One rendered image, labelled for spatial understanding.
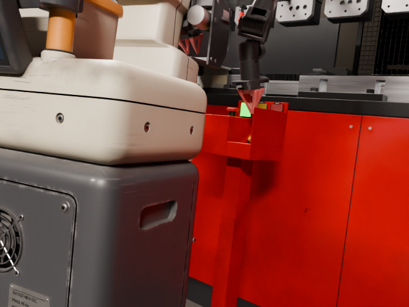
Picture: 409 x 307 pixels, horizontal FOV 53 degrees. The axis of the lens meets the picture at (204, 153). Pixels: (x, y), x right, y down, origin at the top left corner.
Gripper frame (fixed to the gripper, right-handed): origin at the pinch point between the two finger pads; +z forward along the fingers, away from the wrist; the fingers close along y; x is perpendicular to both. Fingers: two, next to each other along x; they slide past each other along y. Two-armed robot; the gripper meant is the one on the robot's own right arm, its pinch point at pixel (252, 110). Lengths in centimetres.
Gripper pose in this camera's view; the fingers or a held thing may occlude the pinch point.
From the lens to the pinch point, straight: 123.9
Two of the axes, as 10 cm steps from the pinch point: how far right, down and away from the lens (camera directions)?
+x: -7.0, -1.0, 7.0
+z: 0.8, 9.7, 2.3
